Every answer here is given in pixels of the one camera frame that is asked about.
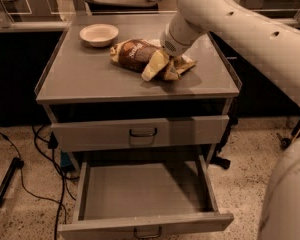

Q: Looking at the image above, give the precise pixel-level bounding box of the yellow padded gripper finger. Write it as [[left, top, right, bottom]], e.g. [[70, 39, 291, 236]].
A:
[[162, 56, 190, 81], [141, 49, 169, 81]]

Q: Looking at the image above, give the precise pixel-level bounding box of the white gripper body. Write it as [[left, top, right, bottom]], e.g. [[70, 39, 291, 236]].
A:
[[160, 12, 206, 57]]

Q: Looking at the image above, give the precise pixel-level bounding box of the brown chip bag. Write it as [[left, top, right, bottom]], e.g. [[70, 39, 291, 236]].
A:
[[110, 39, 197, 81]]

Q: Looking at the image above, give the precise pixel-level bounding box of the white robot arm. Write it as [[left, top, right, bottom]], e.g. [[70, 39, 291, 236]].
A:
[[160, 0, 300, 240]]

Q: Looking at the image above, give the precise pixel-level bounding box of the grey top drawer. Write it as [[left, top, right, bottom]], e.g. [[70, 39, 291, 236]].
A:
[[52, 115, 229, 152]]

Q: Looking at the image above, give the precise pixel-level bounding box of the grey drawer cabinet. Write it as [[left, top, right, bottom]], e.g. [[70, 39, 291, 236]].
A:
[[33, 13, 243, 172]]

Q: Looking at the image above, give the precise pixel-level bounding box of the open grey middle drawer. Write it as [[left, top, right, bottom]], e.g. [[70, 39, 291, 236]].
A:
[[58, 153, 234, 240]]

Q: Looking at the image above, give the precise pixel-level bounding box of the white bowl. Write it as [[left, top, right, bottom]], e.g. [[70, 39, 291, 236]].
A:
[[79, 24, 119, 48]]

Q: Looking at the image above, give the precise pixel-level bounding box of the wheeled cart base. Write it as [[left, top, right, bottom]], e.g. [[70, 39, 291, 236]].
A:
[[277, 119, 300, 150]]

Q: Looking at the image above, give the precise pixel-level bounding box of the black floor stand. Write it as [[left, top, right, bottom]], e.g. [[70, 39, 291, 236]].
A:
[[0, 157, 24, 205]]

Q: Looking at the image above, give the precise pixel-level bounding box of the black cable bundle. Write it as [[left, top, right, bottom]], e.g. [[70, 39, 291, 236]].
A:
[[31, 124, 80, 240]]

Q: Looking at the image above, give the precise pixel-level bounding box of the black floor cable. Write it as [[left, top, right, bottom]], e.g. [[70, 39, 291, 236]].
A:
[[0, 125, 68, 225]]

